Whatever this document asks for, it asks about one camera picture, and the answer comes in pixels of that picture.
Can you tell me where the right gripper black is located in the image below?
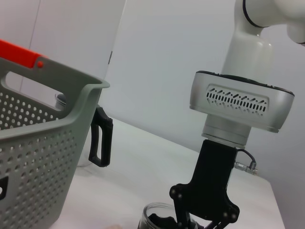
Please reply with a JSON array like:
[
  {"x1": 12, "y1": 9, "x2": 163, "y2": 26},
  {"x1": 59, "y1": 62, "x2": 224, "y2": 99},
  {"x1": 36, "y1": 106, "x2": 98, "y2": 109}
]
[{"x1": 169, "y1": 139, "x2": 240, "y2": 229}]

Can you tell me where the glass teacup with black base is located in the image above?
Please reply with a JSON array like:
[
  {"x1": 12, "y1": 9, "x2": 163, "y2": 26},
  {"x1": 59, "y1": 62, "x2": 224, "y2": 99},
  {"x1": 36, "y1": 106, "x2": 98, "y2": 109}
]
[{"x1": 138, "y1": 202, "x2": 203, "y2": 229}]

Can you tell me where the grey perforated storage basket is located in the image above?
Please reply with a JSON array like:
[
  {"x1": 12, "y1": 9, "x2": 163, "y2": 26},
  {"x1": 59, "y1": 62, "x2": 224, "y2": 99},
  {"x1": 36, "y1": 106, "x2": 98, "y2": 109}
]
[{"x1": 0, "y1": 39, "x2": 111, "y2": 224}]

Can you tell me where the right gripper cable with connector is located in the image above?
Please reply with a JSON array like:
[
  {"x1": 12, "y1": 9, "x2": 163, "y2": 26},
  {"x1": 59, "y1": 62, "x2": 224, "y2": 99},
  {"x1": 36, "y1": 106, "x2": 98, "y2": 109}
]
[{"x1": 234, "y1": 149, "x2": 258, "y2": 176}]

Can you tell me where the glass carafe with black handle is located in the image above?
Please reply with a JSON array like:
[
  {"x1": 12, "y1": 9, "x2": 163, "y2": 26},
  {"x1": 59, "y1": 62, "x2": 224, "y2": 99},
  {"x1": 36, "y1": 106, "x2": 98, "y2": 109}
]
[{"x1": 54, "y1": 93, "x2": 114, "y2": 168}]

